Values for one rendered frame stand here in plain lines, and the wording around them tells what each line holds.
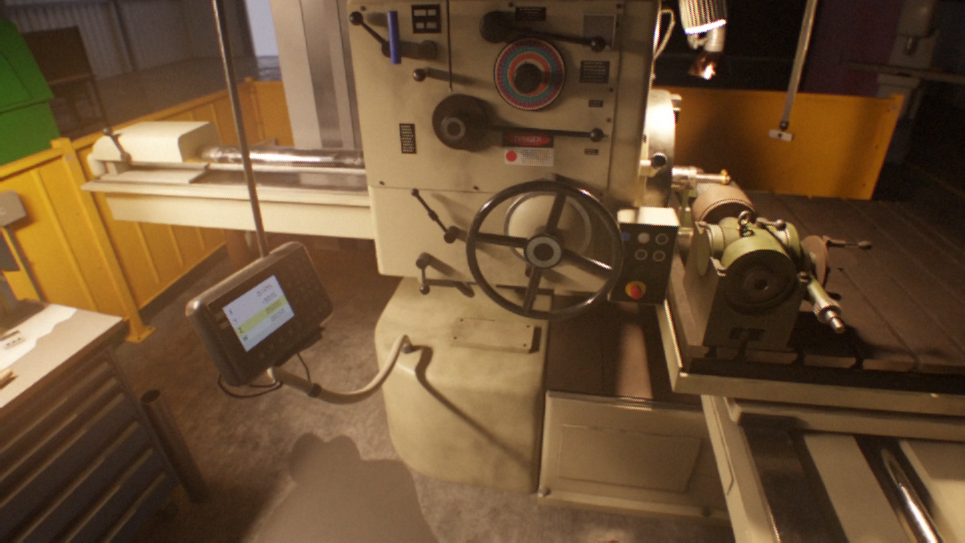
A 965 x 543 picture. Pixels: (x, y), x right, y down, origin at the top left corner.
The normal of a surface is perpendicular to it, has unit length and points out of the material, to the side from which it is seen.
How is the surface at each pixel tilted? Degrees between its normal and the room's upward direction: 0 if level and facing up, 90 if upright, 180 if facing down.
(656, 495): 90
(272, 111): 90
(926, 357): 0
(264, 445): 0
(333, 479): 0
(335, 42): 90
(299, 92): 90
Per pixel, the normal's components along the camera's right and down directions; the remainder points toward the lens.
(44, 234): 0.98, 0.07
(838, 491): -0.02, -0.88
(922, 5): -0.73, 0.33
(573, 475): -0.18, 0.47
